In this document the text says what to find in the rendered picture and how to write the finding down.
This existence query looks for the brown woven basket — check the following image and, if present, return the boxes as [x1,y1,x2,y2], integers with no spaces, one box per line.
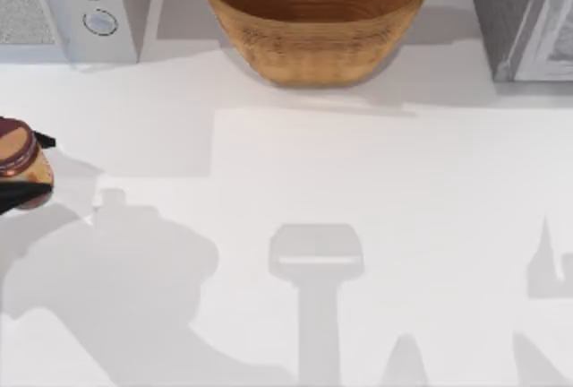
[203,0,431,89]

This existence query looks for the pale microwave oven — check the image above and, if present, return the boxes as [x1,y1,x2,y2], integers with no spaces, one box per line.
[0,0,158,75]

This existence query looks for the small microwave knob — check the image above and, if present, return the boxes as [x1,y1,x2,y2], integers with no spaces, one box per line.
[81,7,120,38]

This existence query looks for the microwave door with mesh window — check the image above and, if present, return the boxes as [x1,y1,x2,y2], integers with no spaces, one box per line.
[0,0,73,64]

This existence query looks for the brown round bread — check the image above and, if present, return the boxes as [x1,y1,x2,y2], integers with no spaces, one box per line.
[0,116,56,211]

